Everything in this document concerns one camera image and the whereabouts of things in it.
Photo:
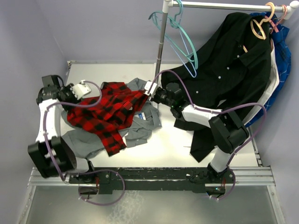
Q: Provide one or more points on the white garment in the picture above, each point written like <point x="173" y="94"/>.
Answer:
<point x="256" y="112"/>

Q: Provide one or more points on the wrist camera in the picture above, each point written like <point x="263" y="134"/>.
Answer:
<point x="150" y="88"/>
<point x="81" y="89"/>

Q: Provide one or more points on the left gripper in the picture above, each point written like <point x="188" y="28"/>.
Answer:
<point x="67" y="88"/>

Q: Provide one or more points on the wooden hanger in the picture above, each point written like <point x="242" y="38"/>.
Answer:
<point x="260" y="25"/>

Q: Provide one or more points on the blue checked shirt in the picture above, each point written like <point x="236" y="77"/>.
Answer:
<point x="283" y="58"/>

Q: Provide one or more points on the red black plaid shirt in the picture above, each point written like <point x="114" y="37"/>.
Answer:
<point x="114" y="113"/>

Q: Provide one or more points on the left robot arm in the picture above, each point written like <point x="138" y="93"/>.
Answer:
<point x="50" y="153"/>

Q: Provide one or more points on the metal clothes rack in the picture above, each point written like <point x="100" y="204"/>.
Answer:
<point x="172" y="12"/>

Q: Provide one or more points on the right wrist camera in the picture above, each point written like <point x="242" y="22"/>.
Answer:
<point x="150" y="88"/>

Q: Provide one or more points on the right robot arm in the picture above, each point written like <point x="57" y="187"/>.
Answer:
<point x="228" y="131"/>

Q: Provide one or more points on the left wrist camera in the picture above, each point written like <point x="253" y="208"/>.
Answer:
<point x="81" y="89"/>

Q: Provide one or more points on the black base frame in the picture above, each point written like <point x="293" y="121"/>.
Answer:
<point x="193" y="179"/>

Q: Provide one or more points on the pink hanger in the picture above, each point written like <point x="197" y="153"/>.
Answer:
<point x="274" y="23"/>

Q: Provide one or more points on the teal hanger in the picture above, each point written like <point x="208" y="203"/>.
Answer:
<point x="167" y="4"/>

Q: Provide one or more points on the light blue hanger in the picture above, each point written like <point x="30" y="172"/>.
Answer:
<point x="187" y="55"/>

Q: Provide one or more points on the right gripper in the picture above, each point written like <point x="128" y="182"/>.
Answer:
<point x="154" y="98"/>

